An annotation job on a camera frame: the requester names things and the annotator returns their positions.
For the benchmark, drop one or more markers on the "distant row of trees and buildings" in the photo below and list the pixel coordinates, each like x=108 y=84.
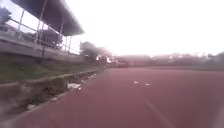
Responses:
x=140 y=60

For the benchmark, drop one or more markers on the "concrete gutter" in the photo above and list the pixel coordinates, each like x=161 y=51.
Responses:
x=20 y=93

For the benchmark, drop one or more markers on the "red running track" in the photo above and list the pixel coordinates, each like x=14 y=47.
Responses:
x=133 y=106

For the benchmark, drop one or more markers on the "grass field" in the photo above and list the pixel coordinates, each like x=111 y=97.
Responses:
x=206 y=67

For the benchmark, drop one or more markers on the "group of trees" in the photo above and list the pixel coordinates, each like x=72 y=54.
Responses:
x=88 y=50

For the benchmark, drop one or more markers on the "white debris heap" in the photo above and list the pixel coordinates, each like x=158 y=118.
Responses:
x=73 y=86

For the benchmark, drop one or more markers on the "grass bank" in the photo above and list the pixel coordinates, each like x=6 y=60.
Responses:
x=26 y=71

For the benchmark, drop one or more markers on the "grandstand with roof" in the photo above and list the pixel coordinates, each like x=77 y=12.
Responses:
x=53 y=13

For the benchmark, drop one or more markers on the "white litter piece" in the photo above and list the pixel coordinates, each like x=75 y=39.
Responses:
x=147 y=84
x=135 y=82

